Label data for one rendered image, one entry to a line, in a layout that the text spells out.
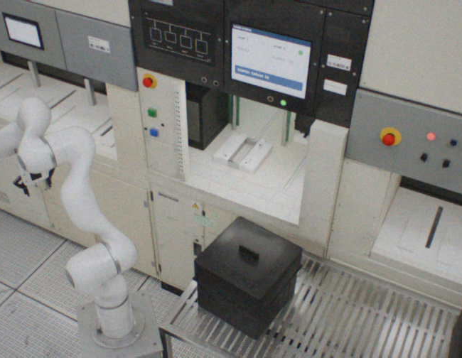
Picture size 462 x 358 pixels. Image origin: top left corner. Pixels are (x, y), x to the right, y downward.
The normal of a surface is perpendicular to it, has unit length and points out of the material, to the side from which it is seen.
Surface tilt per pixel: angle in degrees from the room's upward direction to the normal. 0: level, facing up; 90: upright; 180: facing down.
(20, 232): 0
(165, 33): 90
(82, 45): 90
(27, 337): 0
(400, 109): 90
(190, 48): 90
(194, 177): 0
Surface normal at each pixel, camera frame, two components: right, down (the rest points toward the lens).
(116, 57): -0.47, 0.58
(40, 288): 0.01, -0.76
